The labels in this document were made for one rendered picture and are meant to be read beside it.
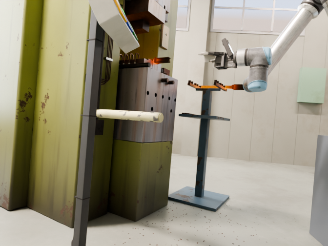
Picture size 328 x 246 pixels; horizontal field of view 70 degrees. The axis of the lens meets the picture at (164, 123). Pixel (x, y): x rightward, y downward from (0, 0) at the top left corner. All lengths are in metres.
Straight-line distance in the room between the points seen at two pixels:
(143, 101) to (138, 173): 0.42
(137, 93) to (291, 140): 3.90
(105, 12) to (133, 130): 0.73
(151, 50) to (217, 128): 2.94
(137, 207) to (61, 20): 1.17
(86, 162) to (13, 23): 1.07
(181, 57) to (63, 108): 3.56
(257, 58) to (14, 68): 1.38
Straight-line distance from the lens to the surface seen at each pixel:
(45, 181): 1.56
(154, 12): 1.64
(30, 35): 1.69
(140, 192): 1.45
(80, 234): 1.13
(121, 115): 1.17
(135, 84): 1.43
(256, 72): 1.27
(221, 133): 4.59
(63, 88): 1.43
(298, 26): 1.54
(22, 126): 1.64
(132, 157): 1.42
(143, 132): 1.37
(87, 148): 1.03
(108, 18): 0.90
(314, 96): 5.01
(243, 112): 4.67
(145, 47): 1.96
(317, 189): 1.67
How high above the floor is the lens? 0.60
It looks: level
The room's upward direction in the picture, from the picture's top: 5 degrees clockwise
